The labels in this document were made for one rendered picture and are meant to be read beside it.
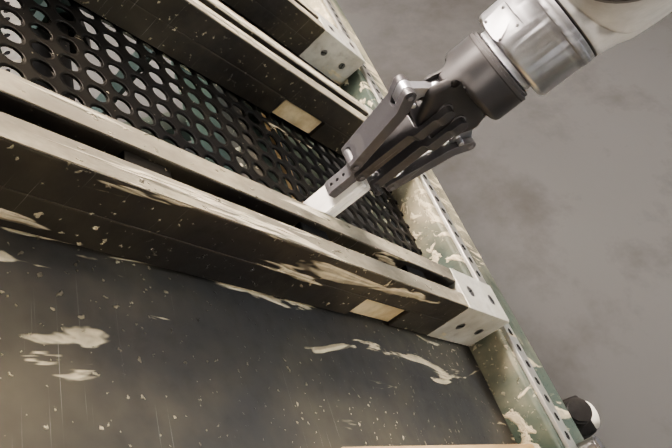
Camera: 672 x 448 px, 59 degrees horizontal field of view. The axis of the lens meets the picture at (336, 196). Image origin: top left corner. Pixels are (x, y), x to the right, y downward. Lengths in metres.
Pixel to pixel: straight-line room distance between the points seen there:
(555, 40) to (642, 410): 1.57
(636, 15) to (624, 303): 1.66
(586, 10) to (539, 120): 2.02
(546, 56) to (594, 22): 0.04
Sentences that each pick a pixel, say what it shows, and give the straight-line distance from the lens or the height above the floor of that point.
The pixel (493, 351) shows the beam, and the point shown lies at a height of 0.90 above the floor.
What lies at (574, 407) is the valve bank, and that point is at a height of 0.79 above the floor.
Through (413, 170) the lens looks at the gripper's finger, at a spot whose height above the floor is 1.25.
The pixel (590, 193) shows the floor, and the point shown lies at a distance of 2.33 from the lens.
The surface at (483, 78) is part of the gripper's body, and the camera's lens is 0.52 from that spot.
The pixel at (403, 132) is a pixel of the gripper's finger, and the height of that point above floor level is 1.30.
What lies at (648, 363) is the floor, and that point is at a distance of 2.05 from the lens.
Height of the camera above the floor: 1.70
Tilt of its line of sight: 53 degrees down
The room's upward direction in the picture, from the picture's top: straight up
